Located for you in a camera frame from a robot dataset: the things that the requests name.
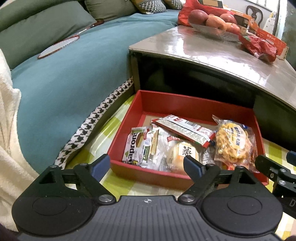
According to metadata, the red apple back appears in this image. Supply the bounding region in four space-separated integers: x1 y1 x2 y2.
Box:
220 13 237 24

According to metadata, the white printed snack packet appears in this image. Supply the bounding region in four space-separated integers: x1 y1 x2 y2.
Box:
149 124 170 165

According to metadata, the red apple left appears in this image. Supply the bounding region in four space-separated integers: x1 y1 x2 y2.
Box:
188 9 209 25

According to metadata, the crumpled red snack bag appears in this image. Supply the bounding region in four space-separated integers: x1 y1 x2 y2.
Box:
238 35 277 63

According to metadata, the green sofa back cushion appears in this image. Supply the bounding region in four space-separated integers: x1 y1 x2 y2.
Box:
1 1 96 69

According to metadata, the brown houndstooth throw pillow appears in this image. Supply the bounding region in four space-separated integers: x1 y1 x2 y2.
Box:
131 0 167 14

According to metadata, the glass fruit bowl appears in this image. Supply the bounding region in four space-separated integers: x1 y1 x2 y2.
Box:
190 23 239 42

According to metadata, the red apple middle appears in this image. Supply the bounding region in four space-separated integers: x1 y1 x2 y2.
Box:
206 15 227 31

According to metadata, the yellow fried noodle snack bag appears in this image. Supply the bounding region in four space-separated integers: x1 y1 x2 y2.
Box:
212 115 258 173

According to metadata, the orange cardboard box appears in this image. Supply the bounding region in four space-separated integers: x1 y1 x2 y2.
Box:
231 9 289 60

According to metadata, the badminton racket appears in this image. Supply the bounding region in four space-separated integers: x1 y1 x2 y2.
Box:
38 20 104 59

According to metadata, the white green wafer packet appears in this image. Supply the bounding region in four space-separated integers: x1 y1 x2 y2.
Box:
122 126 157 170

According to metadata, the red apple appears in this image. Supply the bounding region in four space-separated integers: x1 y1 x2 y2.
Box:
188 9 209 25
206 15 227 31
226 23 241 35
220 13 237 24

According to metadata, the red apple right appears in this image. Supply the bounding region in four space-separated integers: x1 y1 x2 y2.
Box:
226 23 241 35

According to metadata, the bun snack packet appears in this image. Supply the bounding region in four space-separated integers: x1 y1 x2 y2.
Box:
158 136 205 175

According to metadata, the teal sofa seat cover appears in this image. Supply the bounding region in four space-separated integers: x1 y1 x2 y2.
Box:
12 10 178 173

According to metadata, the grey-top coffee table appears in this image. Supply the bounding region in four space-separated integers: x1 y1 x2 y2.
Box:
129 26 295 151

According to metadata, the red plastic bag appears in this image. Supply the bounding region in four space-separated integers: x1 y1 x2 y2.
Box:
178 0 234 27

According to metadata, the red cardboard box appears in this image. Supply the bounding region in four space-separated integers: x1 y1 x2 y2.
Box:
107 90 265 190

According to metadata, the dark wooden chair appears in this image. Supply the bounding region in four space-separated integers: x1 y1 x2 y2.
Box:
245 5 263 26

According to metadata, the red white snack packet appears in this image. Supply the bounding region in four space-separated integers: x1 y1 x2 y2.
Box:
152 115 215 148

